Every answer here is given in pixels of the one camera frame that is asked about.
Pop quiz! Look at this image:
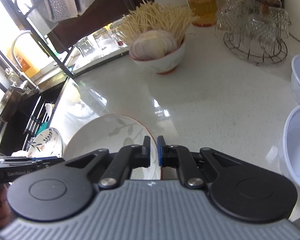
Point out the orange dish soap bottle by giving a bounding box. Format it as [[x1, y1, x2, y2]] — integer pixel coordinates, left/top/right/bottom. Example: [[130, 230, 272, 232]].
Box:
[[6, 47, 40, 78]]

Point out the chrome kitchen faucet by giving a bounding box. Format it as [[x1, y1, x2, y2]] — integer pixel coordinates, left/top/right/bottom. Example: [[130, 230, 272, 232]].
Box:
[[9, 30, 40, 94]]

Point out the sliced onion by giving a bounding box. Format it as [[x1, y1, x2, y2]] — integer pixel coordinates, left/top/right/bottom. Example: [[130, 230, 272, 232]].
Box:
[[129, 30, 178, 61]]

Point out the enoki mushroom bundle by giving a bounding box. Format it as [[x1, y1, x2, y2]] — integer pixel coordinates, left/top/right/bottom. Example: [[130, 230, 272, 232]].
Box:
[[118, 1, 199, 46]]

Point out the white bowl with onion slices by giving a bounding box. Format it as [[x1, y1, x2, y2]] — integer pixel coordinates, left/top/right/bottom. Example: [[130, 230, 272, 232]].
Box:
[[129, 35, 186, 75]]

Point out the white leaf pattern plate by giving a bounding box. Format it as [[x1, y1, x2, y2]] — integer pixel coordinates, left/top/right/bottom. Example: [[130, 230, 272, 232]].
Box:
[[63, 114, 161, 180]]

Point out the wire rack of glass cups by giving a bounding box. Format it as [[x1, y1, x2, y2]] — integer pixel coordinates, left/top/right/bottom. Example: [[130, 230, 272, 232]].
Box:
[[215, 0, 291, 66]]

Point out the floral pattern plate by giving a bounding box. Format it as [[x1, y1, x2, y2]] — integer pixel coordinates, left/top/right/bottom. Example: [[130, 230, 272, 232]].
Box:
[[28, 128, 63, 158]]

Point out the left hand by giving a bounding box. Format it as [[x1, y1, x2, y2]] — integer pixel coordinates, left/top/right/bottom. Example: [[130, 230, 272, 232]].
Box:
[[0, 186, 12, 229]]

